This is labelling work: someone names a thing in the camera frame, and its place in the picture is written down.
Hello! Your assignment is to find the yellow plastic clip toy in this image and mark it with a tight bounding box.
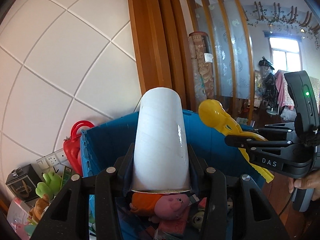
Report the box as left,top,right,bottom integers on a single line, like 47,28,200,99
198,99,275,183

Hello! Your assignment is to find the orange-dress pink pig plush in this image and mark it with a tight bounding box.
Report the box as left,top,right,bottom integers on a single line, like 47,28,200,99
130,192,190,220

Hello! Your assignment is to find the red toy suitcase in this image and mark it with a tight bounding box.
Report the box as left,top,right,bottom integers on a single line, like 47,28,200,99
63,120,94,176

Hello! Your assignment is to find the rolled patterned carpet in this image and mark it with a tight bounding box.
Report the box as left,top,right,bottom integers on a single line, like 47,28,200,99
188,31,215,106

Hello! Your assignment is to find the green one-eyed monster plush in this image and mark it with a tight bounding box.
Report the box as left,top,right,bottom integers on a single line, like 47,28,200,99
191,209,204,231

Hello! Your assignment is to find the wooden door frame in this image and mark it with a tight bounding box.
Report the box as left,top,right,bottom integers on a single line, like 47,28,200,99
128,0,196,111

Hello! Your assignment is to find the white wall socket strip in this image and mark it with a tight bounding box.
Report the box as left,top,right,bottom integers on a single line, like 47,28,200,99
36,148,67,170

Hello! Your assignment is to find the blue plastic storage crate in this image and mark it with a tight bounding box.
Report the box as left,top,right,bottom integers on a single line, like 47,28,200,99
80,109,266,240

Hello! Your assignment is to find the white film roll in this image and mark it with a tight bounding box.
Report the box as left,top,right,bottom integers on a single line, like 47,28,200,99
131,87,190,193

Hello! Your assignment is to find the green frog plush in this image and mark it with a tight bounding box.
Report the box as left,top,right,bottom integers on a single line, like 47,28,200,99
35,171,62,200

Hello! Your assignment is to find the brown bear plush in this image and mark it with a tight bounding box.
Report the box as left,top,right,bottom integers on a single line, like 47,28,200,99
29,193,50,223

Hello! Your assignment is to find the wooden glass partition screen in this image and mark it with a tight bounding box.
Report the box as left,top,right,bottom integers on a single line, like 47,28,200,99
186,0,254,125

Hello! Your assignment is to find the person right hand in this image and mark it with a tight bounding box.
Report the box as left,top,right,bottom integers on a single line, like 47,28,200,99
288,170,319,199

